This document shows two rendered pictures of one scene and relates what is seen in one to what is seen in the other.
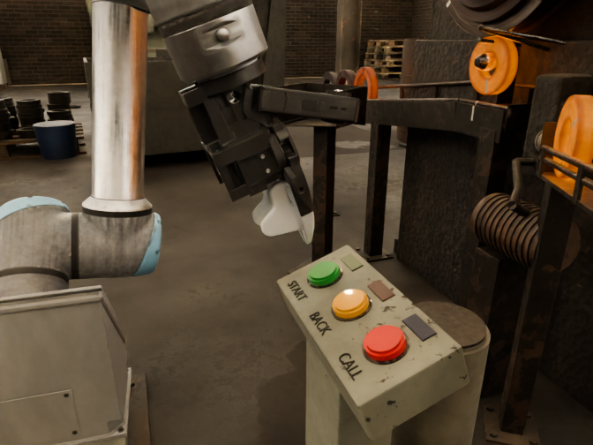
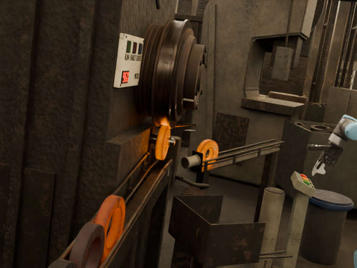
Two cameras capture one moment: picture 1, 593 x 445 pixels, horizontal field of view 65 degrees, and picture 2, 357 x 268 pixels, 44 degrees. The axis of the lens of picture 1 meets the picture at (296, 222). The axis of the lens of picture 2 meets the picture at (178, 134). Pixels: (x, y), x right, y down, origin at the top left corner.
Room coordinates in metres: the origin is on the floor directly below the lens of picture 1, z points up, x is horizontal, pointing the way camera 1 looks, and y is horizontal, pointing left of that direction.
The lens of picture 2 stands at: (3.04, 0.43, 1.19)
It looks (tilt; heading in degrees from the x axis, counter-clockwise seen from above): 10 degrees down; 207
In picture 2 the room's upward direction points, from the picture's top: 8 degrees clockwise
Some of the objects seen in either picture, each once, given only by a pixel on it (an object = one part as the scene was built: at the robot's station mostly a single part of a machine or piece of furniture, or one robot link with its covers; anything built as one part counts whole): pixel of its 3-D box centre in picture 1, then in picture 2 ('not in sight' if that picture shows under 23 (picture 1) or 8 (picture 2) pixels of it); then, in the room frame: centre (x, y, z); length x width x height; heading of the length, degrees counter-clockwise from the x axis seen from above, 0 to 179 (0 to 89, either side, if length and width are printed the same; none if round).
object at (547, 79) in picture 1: (556, 127); (167, 159); (1.11, -0.62, 0.68); 0.11 x 0.08 x 0.24; 110
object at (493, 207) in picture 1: (506, 308); (186, 235); (0.97, -0.51, 0.27); 0.22 x 0.13 x 0.53; 20
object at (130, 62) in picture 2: not in sight; (130, 61); (1.69, -0.51, 1.15); 0.26 x 0.02 x 0.18; 20
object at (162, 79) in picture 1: (162, 105); not in sight; (3.69, 1.04, 0.39); 1.03 x 0.83 x 0.79; 114
